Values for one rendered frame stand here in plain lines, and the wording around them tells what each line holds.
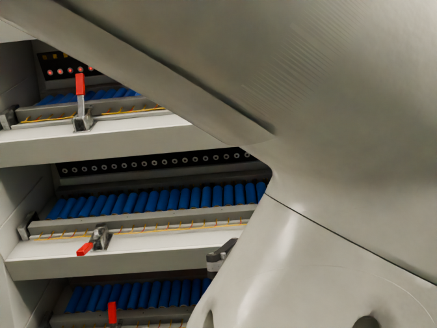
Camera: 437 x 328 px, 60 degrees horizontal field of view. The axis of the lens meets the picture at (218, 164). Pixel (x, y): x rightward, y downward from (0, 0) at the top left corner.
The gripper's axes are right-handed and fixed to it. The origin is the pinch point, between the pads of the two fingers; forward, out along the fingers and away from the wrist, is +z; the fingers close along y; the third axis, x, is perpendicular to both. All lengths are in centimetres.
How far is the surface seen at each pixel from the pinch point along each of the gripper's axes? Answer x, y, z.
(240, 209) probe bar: 3.2, -2.9, 10.7
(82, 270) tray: -4.6, -29.9, 8.3
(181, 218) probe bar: 2.4, -13.1, 10.8
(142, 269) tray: -5.1, -19.8, 8.6
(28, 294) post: -9.4, -42.5, 13.1
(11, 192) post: 9.3, -42.6, 10.4
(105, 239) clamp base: 0.2, -25.6, 8.5
